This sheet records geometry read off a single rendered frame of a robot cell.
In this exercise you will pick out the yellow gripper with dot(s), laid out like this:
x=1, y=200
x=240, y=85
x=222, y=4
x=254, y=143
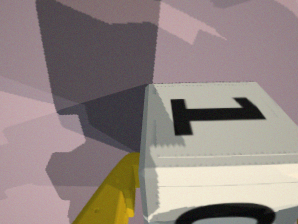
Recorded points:
x=114, y=200

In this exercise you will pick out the white number cube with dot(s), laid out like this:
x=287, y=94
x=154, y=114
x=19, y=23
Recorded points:
x=217, y=153

